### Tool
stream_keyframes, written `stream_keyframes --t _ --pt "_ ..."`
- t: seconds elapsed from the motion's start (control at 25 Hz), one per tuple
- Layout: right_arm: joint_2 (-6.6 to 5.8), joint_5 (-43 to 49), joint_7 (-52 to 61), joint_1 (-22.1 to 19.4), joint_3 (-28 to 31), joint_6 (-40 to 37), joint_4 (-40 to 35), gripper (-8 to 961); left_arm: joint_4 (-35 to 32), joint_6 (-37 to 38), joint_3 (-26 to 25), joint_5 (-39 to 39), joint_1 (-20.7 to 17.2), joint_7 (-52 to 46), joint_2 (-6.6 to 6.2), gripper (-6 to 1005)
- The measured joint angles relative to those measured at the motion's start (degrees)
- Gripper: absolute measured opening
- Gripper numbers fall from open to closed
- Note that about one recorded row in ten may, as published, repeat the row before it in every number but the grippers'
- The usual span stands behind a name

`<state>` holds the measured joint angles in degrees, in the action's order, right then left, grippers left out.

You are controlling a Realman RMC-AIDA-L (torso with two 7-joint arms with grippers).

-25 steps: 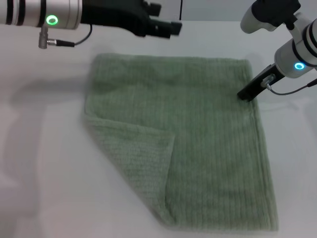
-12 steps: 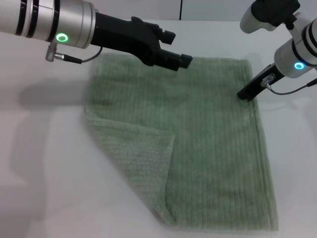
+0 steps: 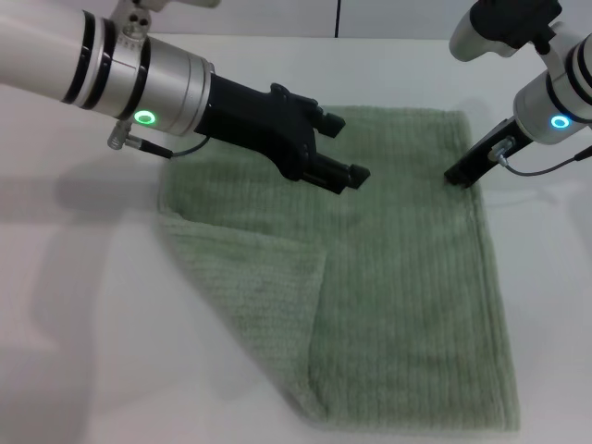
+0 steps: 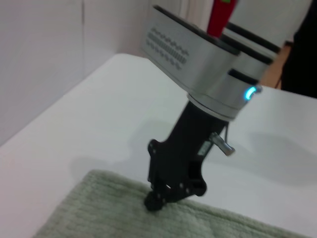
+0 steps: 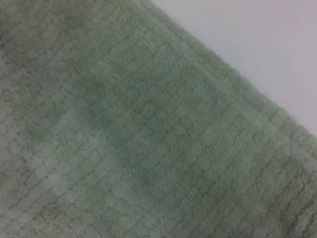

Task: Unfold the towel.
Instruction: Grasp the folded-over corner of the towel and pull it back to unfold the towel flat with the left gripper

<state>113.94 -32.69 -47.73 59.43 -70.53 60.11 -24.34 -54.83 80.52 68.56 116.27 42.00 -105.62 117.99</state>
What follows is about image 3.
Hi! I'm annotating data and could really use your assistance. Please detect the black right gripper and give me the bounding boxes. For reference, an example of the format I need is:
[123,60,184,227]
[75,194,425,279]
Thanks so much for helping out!
[443,117,534,189]

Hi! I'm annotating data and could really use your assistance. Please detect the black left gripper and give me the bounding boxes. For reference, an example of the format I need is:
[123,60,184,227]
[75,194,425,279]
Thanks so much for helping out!
[193,73,373,196]

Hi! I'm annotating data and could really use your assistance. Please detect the green ribbed towel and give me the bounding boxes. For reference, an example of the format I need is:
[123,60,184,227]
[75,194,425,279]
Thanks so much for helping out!
[156,105,522,434]

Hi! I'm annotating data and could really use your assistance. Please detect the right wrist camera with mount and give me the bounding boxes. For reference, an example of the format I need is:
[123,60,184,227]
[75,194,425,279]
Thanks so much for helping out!
[449,0,562,62]

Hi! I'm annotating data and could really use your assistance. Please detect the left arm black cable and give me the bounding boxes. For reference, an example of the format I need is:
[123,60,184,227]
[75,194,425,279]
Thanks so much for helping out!
[107,120,218,161]

